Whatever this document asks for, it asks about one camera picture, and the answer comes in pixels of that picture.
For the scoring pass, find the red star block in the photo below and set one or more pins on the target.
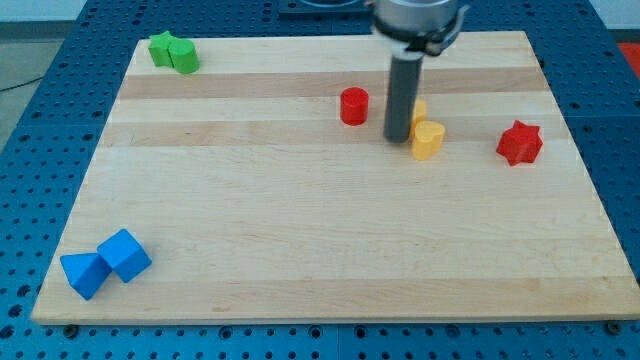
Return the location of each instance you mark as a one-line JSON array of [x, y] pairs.
[[521, 143]]

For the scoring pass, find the green star block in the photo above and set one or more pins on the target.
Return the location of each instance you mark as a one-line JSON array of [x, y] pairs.
[[159, 49]]

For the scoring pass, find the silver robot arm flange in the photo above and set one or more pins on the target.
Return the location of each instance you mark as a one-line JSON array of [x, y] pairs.
[[417, 28]]

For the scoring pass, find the blue cube block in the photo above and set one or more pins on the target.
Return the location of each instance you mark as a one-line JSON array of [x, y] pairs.
[[125, 255]]

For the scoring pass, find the green cylinder block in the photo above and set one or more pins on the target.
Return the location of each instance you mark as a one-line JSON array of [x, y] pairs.
[[183, 55]]

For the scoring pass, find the yellow block behind rod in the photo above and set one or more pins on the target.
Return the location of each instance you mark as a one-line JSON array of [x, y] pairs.
[[419, 113]]

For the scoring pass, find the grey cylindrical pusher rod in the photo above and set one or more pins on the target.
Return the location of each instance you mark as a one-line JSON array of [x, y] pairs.
[[402, 90]]

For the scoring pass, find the wooden board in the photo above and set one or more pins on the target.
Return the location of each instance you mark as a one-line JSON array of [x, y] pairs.
[[257, 204]]

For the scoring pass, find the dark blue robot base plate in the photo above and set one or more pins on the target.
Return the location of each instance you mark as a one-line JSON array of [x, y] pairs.
[[290, 9]]

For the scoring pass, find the red cylinder block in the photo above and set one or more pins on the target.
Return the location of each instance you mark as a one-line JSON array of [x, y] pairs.
[[354, 102]]

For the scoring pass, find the blue triangular prism block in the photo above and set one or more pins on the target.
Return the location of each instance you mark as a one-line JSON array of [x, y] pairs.
[[85, 272]]

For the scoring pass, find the yellow heart block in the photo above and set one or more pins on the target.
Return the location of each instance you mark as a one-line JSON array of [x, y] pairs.
[[427, 139]]

